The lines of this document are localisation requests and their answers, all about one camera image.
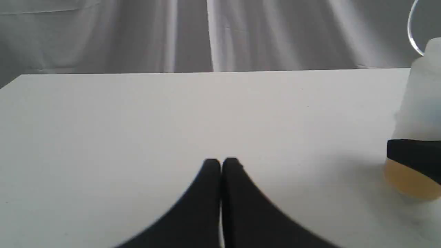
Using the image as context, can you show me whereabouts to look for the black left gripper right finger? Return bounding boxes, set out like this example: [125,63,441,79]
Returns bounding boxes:
[222,157,335,248]

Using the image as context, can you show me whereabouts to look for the grey fabric backdrop curtain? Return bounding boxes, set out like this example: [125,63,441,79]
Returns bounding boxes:
[0,0,441,89]

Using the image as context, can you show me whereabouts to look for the translucent squeeze bottle amber liquid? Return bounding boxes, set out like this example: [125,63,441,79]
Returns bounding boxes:
[383,0,441,201]

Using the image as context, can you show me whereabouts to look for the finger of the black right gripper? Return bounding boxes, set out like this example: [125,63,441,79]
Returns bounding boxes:
[387,139,441,184]

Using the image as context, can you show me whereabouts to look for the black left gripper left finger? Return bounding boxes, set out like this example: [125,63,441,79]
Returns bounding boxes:
[120,158,222,248]

